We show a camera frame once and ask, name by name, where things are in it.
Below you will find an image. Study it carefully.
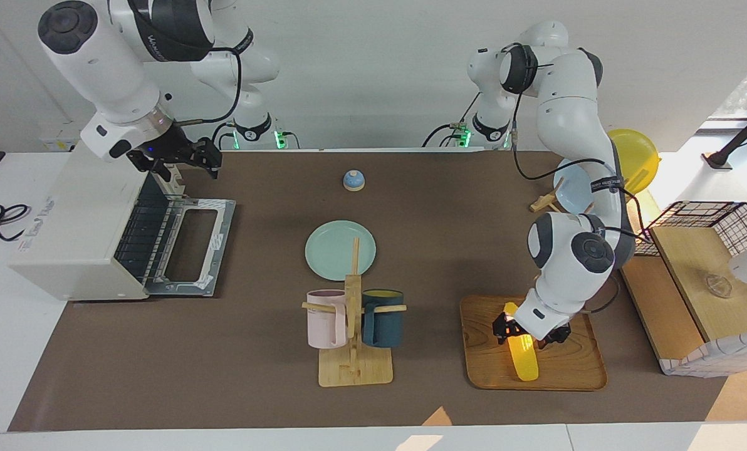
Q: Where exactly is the yellow corn cob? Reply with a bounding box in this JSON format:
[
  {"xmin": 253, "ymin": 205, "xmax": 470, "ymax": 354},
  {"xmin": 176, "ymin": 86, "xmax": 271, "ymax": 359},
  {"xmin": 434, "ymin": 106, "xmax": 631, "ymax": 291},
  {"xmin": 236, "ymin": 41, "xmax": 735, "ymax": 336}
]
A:
[{"xmin": 502, "ymin": 302, "xmax": 540, "ymax": 381}]

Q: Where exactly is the glass oven door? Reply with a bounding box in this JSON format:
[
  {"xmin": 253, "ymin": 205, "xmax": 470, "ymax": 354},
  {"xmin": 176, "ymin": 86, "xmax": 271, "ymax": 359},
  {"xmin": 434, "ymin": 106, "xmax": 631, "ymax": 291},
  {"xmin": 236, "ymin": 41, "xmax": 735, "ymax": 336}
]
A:
[{"xmin": 145, "ymin": 196, "xmax": 236, "ymax": 298}]

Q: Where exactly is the mint green plate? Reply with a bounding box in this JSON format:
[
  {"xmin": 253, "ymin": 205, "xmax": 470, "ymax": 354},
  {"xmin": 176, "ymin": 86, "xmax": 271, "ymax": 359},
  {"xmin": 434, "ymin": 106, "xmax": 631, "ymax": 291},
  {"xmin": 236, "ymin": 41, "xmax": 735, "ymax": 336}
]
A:
[{"xmin": 305, "ymin": 220, "xmax": 377, "ymax": 281}]

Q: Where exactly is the white toaster oven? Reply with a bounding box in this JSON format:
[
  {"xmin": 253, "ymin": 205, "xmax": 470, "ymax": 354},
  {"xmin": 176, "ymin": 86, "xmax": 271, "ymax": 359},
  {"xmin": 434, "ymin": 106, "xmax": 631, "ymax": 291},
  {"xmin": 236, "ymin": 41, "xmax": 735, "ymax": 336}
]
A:
[{"xmin": 9, "ymin": 143, "xmax": 183, "ymax": 301}]

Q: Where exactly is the wooden tray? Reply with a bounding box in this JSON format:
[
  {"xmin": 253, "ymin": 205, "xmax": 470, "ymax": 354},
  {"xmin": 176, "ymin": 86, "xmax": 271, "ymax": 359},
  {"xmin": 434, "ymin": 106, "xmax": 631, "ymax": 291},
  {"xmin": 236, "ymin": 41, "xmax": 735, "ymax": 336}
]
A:
[{"xmin": 459, "ymin": 294, "xmax": 608, "ymax": 391}]

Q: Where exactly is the dark blue mug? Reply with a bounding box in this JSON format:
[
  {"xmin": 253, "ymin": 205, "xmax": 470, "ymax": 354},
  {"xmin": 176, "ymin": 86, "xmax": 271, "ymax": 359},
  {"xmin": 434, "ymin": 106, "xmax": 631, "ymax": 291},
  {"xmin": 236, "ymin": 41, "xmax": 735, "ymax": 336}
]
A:
[{"xmin": 361, "ymin": 289, "xmax": 405, "ymax": 348}]

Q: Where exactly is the wooden plate rack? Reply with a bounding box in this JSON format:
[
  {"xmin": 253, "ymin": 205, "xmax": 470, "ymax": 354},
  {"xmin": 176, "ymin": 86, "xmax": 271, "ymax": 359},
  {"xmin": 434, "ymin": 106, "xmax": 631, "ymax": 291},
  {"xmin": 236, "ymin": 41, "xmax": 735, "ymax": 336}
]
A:
[{"xmin": 530, "ymin": 160, "xmax": 653, "ymax": 217}]

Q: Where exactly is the light blue plate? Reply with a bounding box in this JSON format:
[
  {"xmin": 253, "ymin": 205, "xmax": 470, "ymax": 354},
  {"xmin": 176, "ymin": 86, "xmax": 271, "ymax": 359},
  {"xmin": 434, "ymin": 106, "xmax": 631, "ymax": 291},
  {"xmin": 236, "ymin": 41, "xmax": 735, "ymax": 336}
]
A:
[{"xmin": 553, "ymin": 158, "xmax": 600, "ymax": 215}]

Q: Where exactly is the wooden mug rack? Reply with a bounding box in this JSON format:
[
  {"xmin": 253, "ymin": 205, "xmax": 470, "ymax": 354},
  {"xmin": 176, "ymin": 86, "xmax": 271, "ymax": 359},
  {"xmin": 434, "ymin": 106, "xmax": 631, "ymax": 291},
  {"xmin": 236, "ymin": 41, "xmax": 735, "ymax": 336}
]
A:
[{"xmin": 301, "ymin": 237, "xmax": 407, "ymax": 387}]

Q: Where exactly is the small clear glass bowl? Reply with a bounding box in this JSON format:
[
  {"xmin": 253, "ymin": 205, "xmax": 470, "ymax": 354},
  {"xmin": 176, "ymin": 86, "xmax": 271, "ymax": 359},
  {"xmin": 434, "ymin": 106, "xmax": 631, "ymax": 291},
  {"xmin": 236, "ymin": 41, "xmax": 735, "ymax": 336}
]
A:
[{"xmin": 703, "ymin": 274, "xmax": 734, "ymax": 299}]

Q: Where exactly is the pink mug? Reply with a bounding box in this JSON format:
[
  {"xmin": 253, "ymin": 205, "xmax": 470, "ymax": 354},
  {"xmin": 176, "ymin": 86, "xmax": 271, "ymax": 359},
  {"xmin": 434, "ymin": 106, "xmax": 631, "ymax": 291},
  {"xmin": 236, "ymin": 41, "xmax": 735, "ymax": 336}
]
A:
[{"xmin": 306, "ymin": 289, "xmax": 348, "ymax": 350}]

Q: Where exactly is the brown table mat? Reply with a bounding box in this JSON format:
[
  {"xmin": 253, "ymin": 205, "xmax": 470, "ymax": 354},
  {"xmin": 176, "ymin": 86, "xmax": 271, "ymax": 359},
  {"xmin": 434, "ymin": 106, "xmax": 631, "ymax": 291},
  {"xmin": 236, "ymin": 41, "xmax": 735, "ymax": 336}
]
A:
[{"xmin": 8, "ymin": 149, "xmax": 747, "ymax": 433}]

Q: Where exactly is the yellow plate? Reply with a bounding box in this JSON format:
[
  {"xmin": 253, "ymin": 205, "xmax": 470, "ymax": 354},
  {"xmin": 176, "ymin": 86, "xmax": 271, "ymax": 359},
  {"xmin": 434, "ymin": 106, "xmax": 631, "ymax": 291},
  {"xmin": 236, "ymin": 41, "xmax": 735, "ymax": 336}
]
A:
[{"xmin": 607, "ymin": 128, "xmax": 661, "ymax": 196}]

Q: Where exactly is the black right base cable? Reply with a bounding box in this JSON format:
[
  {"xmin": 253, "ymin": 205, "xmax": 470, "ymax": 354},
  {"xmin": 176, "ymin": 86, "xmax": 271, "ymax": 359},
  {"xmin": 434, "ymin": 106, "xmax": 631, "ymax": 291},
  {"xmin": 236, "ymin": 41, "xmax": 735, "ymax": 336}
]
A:
[{"xmin": 209, "ymin": 122, "xmax": 238, "ymax": 151}]

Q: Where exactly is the black base cable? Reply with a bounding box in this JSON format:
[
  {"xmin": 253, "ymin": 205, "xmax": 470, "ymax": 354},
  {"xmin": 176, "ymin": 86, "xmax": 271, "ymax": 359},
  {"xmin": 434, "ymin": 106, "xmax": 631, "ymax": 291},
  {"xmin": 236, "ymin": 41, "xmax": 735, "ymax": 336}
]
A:
[
  {"xmin": 209, "ymin": 122, "xmax": 238, "ymax": 151},
  {"xmin": 421, "ymin": 94, "xmax": 481, "ymax": 148}
]

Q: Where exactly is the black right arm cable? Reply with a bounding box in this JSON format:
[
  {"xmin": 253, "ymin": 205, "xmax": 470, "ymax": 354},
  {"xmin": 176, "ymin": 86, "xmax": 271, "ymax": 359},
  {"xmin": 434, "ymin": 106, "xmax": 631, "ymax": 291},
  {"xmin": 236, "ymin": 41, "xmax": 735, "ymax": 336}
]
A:
[{"xmin": 176, "ymin": 47, "xmax": 243, "ymax": 126}]

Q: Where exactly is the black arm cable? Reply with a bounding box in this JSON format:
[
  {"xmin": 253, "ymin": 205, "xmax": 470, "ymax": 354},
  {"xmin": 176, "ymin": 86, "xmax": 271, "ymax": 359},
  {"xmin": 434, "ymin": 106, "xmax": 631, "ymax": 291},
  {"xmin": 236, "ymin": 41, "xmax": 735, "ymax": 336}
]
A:
[
  {"xmin": 510, "ymin": 88, "xmax": 653, "ymax": 245},
  {"xmin": 176, "ymin": 47, "xmax": 243, "ymax": 126}
]

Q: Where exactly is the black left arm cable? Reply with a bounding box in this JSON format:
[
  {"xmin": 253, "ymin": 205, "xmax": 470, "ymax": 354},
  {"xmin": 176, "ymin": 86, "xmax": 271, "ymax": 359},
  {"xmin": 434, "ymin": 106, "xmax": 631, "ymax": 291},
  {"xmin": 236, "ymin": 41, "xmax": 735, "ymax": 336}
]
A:
[{"xmin": 510, "ymin": 88, "xmax": 653, "ymax": 245}]

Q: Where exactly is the black left base cable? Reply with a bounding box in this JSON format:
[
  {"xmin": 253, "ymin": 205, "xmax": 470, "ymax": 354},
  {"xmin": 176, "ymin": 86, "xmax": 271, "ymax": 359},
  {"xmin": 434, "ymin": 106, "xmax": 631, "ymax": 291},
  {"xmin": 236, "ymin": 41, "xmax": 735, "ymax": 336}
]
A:
[{"xmin": 421, "ymin": 94, "xmax": 481, "ymax": 148}]

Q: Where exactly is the black wire basket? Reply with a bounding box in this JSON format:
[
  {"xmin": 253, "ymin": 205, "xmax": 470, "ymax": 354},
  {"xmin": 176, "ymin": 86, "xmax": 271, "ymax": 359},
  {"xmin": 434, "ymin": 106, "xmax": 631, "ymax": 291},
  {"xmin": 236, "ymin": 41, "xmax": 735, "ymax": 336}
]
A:
[{"xmin": 634, "ymin": 200, "xmax": 747, "ymax": 259}]

